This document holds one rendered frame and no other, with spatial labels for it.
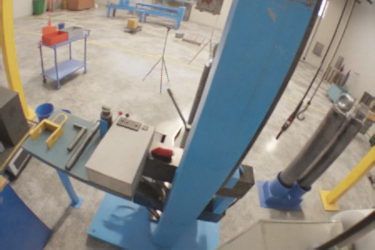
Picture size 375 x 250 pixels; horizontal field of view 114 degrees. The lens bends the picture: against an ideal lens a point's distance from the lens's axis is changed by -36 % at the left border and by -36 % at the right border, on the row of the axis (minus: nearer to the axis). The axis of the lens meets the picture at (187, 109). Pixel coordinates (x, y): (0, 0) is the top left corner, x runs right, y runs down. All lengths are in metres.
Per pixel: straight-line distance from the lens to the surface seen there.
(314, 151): 2.14
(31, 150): 1.25
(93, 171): 0.92
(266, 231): 0.45
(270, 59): 0.48
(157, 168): 1.14
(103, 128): 1.13
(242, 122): 0.55
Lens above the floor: 1.92
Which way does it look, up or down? 34 degrees down
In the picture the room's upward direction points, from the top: 16 degrees clockwise
